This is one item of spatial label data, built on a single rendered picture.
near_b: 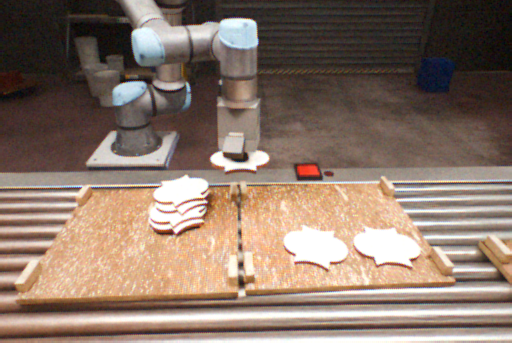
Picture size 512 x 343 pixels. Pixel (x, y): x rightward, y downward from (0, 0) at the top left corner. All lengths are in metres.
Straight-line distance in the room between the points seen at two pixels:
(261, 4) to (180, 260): 4.82
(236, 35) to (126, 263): 0.51
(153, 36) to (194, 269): 0.47
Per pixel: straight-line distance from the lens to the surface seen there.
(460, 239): 0.97
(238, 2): 5.36
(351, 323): 0.72
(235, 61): 0.70
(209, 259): 0.76
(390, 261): 0.80
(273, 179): 1.04
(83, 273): 0.80
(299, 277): 0.73
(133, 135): 1.29
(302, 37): 5.49
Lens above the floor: 1.47
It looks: 27 degrees down
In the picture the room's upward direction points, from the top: straight up
